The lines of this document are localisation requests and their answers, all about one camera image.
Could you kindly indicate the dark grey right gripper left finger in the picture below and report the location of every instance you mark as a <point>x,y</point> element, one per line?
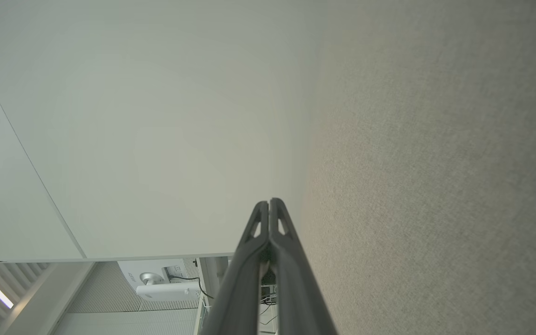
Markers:
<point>240,298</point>

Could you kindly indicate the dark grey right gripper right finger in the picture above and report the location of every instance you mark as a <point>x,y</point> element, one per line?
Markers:
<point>300,298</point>

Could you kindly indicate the white projector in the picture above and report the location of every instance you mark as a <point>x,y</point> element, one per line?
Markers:
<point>161,284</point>

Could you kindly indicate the wide white partition panel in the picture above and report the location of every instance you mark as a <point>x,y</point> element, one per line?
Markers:
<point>156,116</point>

